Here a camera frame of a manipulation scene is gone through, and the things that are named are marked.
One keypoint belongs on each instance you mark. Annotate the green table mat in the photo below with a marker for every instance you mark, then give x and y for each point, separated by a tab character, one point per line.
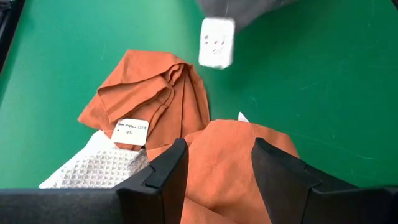
326	93

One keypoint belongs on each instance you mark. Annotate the orange towel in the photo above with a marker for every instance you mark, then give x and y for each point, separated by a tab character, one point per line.
149	90
224	161

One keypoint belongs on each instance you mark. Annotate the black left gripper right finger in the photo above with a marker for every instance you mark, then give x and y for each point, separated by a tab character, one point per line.
280	186

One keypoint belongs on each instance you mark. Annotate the handwritten white paper tag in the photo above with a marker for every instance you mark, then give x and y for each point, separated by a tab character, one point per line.
130	132

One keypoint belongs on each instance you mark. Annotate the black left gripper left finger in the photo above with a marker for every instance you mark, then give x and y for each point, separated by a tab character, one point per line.
168	186

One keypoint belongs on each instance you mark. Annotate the black table frame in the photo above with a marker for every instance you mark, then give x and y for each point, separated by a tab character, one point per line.
6	31

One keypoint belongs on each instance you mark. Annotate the white waffle towel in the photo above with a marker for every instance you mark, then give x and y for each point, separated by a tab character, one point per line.
99	171

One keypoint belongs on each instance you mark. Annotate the dark grey plain towel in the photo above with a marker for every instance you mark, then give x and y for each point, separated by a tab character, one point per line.
245	9

